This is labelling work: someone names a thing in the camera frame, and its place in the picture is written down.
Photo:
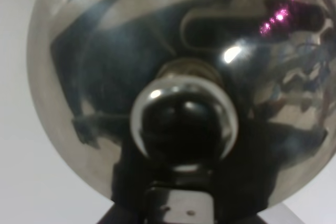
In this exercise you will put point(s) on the stainless steel teapot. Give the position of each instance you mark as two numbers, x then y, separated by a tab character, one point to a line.
187	111

